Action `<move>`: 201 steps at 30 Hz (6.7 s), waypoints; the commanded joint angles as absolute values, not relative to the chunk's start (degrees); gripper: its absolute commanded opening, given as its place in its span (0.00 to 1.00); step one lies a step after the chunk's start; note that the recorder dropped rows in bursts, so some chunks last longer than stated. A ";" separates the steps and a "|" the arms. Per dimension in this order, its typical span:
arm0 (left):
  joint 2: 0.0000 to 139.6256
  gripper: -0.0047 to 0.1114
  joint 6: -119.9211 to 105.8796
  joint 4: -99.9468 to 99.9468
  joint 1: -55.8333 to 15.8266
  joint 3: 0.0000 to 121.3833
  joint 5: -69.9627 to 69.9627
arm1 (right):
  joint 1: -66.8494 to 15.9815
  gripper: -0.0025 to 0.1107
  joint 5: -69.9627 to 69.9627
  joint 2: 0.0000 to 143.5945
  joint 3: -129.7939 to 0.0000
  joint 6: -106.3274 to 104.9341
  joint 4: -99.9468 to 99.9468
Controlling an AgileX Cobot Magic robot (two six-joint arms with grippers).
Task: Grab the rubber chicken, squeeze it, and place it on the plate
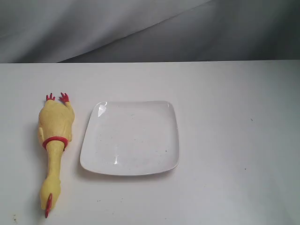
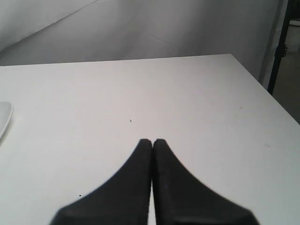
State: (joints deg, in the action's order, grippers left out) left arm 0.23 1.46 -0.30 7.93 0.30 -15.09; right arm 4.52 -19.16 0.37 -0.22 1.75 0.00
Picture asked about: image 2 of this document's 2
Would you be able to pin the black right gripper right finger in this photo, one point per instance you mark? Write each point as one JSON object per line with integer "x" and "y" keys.
{"x": 181, "y": 199}

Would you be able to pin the grey backdrop cloth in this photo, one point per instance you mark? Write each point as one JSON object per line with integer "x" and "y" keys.
{"x": 96, "y": 30}

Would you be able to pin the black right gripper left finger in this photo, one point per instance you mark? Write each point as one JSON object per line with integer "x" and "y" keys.
{"x": 122, "y": 200}

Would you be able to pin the white square plate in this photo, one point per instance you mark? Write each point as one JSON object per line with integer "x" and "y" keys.
{"x": 6, "y": 112}

